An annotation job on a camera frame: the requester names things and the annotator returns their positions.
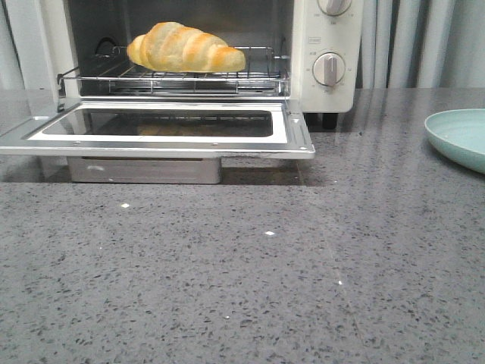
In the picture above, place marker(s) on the lower cream oven knob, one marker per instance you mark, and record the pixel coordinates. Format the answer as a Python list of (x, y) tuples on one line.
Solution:
[(328, 69)]

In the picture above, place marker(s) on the light green plate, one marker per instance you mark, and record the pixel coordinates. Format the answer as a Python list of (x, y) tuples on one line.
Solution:
[(459, 136)]

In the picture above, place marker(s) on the upper cream oven knob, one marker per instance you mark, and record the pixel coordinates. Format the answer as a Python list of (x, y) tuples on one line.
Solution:
[(334, 8)]

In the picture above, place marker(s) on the right black oven foot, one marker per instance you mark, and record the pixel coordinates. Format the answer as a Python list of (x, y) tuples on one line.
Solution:
[(329, 121)]

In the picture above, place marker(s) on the metal wire oven rack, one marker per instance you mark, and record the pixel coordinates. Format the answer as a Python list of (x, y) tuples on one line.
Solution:
[(266, 74)]

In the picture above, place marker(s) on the cream Toshiba toaster oven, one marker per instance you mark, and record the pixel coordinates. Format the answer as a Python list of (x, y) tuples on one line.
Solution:
[(77, 30)]

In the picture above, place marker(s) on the golden bread roll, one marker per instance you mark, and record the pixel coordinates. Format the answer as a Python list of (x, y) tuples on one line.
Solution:
[(175, 48)]

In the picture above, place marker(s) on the cream oven knob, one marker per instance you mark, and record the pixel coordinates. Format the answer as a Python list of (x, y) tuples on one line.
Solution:
[(334, 8), (328, 69)]

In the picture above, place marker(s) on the glass oven door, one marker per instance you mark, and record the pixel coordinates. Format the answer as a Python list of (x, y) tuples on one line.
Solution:
[(146, 128)]

